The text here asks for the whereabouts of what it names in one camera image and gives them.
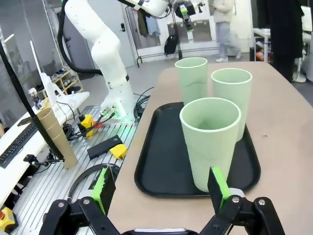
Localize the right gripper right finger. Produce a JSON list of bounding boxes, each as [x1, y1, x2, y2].
[[198, 165, 287, 235]]

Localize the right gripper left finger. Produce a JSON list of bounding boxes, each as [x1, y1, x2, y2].
[[41, 166, 123, 235]]

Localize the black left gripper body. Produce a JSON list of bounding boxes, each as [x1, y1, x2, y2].
[[174, 0, 196, 18]]

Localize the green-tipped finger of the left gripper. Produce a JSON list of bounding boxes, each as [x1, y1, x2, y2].
[[182, 14, 196, 33]]

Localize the pale green tall cup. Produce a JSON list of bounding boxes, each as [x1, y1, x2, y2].
[[175, 57, 209, 106], [210, 68, 253, 142], [179, 97, 242, 193]]

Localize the black metal clothes rack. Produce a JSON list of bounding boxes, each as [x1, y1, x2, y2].
[[135, 0, 186, 68]]

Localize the black backpack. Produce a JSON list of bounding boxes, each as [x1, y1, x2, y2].
[[163, 34, 180, 56]]

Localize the person in white hoodie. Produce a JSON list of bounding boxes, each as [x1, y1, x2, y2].
[[211, 0, 243, 63]]

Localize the hanging grey blue clothes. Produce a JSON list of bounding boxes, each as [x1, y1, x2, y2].
[[136, 9, 161, 37]]

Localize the yellow pendant box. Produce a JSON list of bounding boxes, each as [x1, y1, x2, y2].
[[109, 143, 128, 160]]

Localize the black flat box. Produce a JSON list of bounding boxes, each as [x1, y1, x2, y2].
[[87, 134, 123, 160]]

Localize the black plastic tray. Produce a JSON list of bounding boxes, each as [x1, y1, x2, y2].
[[134, 102, 261, 198]]

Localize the cardboard tube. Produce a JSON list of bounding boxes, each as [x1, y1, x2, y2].
[[36, 107, 78, 169]]

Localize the yellow red emergency stop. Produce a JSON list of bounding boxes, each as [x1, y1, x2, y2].
[[77, 115, 102, 138]]

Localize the white desk with orange items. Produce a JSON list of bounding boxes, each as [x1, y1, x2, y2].
[[251, 28, 272, 62]]

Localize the black keyboard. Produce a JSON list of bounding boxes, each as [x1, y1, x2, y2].
[[0, 121, 40, 169]]

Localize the yellow box red button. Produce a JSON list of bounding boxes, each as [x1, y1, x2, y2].
[[0, 207, 19, 235]]

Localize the white work desk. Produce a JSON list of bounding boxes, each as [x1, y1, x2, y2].
[[0, 92, 90, 194]]

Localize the dark smartphone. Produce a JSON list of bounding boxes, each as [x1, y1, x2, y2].
[[17, 117, 34, 127]]

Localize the wooden shoe rack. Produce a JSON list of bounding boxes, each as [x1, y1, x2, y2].
[[36, 70, 84, 98]]

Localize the small spray bottle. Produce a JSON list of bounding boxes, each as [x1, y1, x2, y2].
[[28, 88, 41, 108]]

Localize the white fan stand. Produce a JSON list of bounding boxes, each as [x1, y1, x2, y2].
[[292, 56, 308, 84]]

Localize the white upright plastic piece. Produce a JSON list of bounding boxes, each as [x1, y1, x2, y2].
[[29, 40, 67, 108]]

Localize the black slanted monitor edge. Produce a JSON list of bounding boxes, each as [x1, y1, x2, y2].
[[0, 43, 66, 164]]

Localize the steel wall panel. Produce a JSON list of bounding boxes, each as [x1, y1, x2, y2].
[[189, 19, 212, 43]]

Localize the coiled black cable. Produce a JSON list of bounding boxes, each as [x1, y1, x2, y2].
[[68, 163, 120, 199]]

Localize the black clamp mount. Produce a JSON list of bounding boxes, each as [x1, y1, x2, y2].
[[23, 154, 64, 169]]

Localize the black floor cable bundle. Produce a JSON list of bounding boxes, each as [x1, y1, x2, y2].
[[133, 87, 155, 118]]

